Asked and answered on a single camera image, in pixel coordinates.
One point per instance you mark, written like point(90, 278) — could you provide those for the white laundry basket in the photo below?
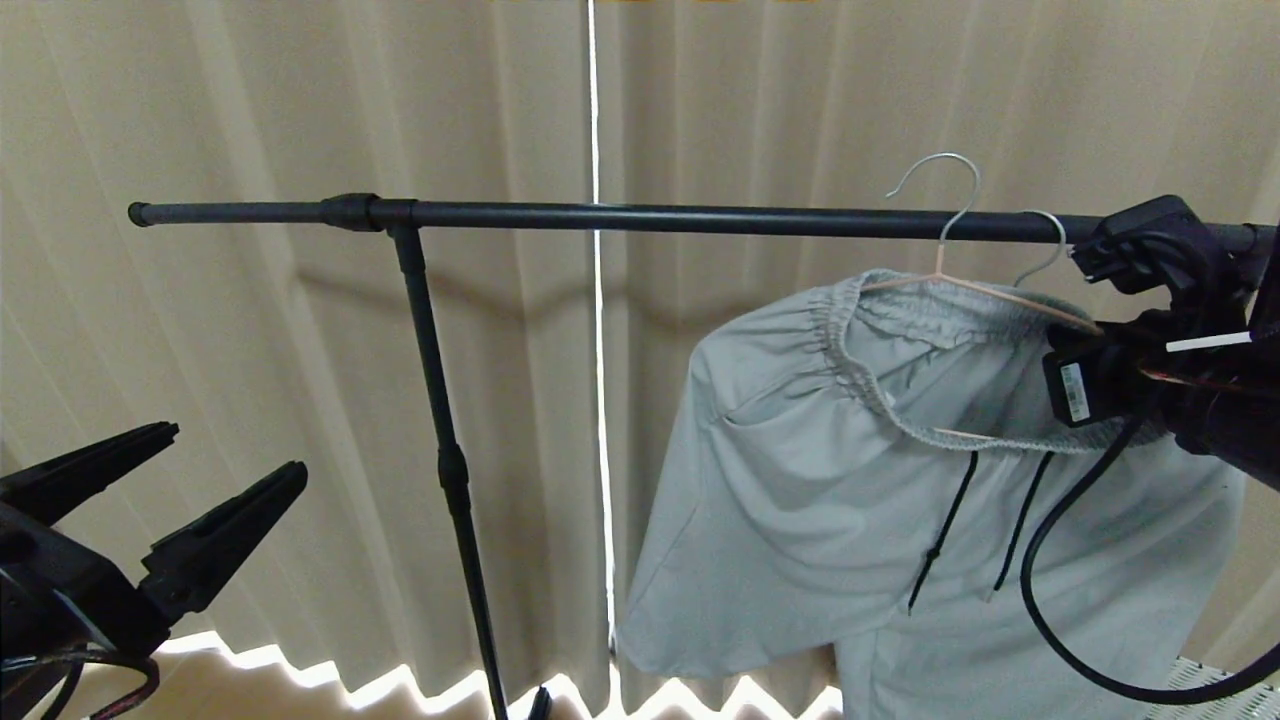
point(1220, 690)

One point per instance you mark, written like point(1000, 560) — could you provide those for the black clothes rack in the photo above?
point(600, 215)

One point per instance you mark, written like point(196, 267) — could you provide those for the pale grey shorts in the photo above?
point(800, 520)

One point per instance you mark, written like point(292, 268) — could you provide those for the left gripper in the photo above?
point(60, 600)

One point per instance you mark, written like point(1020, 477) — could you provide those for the beige curtain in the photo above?
point(250, 400)

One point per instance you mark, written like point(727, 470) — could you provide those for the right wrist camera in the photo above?
point(1150, 240)

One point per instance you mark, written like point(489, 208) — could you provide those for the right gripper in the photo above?
point(1130, 370)

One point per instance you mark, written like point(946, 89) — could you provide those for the pink clothes hanger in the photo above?
point(1055, 250)
point(1000, 293)

